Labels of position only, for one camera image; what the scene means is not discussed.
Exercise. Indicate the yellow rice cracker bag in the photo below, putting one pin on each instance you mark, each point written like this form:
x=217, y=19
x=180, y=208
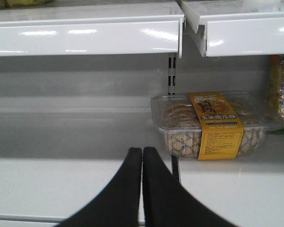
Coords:
x=275, y=87

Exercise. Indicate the yellow label cookie box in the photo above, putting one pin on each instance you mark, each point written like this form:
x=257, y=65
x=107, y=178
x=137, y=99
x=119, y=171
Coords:
x=213, y=125

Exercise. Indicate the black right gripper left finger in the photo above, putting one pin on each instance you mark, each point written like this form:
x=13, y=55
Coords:
x=117, y=205

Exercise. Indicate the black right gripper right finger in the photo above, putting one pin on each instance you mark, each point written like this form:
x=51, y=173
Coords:
x=167, y=203

